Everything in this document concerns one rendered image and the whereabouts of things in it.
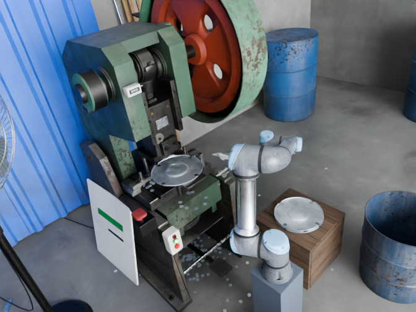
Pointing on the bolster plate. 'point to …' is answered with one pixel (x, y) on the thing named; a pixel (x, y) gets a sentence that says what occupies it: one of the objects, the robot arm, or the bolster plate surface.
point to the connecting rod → (150, 67)
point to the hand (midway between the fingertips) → (213, 164)
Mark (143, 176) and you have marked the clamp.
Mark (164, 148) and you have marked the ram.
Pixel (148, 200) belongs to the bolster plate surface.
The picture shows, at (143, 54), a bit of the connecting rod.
